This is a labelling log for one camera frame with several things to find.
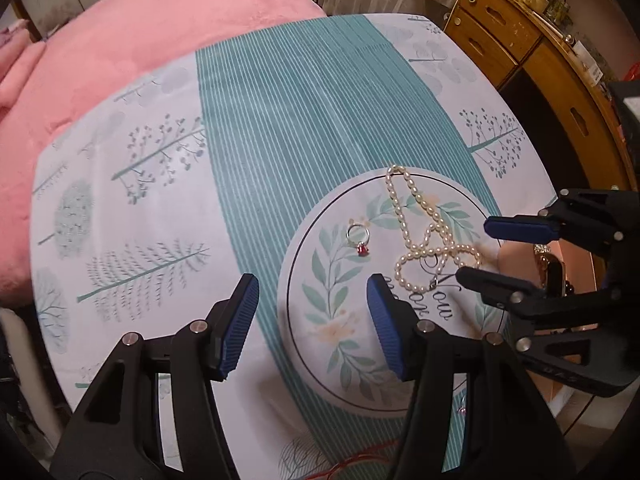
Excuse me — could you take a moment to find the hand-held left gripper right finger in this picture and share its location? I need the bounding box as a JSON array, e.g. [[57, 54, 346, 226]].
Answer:
[[366, 273, 576, 480]]

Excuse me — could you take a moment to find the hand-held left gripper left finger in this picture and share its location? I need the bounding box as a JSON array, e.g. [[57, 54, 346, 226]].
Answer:
[[50, 273, 261, 480]]

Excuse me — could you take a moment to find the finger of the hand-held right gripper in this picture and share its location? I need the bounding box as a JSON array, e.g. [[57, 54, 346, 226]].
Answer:
[[484, 187, 632, 261], [457, 266, 596, 320]]

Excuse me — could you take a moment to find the black bead bracelet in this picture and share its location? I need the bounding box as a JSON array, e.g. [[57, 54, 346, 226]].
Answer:
[[545, 260, 573, 296]]

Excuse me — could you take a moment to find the pink rectangular box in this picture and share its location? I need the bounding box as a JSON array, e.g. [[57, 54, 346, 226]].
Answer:
[[497, 237, 598, 331]]

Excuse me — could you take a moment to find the silver ring with red stone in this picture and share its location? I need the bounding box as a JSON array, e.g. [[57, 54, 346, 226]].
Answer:
[[346, 224, 372, 257]]

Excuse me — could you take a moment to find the pearl necklace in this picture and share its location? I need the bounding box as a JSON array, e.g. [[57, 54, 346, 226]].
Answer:
[[386, 164, 482, 294]]

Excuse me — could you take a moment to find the leaf print tablecloth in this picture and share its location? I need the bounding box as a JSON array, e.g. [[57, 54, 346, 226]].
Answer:
[[29, 12, 558, 480]]

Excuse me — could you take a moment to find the wooden desk with drawers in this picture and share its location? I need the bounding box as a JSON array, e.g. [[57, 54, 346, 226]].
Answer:
[[442, 0, 640, 221]]

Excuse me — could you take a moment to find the pink bed blanket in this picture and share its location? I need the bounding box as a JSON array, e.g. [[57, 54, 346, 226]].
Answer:
[[0, 0, 326, 306]]

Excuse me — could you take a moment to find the folded pink quilt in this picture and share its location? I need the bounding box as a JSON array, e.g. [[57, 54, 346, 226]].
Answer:
[[0, 20, 48, 111]]

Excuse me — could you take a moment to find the red braided bracelet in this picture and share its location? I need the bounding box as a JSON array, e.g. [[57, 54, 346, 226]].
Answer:
[[310, 437, 401, 480]]

